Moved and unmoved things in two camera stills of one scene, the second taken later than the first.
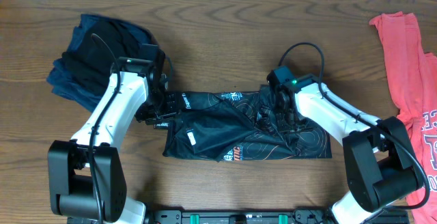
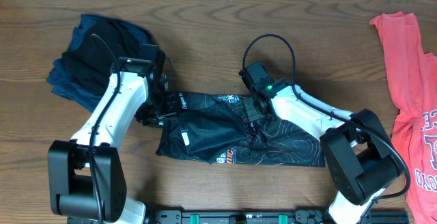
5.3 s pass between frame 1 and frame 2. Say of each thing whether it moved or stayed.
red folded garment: stayed
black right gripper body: moved
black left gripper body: stayed
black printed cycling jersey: moved
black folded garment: stayed
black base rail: stayed
